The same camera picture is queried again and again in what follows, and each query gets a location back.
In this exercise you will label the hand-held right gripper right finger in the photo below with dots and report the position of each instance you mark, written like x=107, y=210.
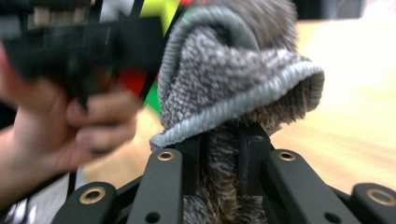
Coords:
x=253, y=155

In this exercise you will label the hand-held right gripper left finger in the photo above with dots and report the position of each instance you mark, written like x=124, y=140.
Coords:
x=189, y=165

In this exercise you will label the grey fluffy cloth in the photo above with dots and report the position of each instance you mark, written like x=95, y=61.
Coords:
x=224, y=77

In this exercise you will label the multicoloured puzzle cube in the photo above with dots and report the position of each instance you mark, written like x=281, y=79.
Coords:
x=158, y=15

